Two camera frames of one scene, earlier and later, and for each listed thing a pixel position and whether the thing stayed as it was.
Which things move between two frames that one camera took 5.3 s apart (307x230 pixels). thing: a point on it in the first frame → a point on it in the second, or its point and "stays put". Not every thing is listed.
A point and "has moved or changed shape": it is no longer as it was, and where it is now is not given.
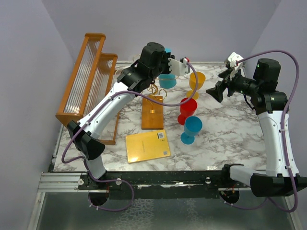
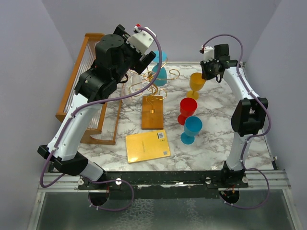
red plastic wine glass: x=187 y=109 stays put
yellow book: x=147 y=146 stays put
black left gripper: x=165 y=58 → x=121 y=30
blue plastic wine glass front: x=193 y=126 stays put
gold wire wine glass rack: x=152 y=113 stays put
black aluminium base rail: x=161 y=184 stays put
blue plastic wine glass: x=167 y=81 has moved or changed shape
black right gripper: x=217 y=91 → x=205 y=75
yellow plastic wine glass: x=201 y=79 stays put
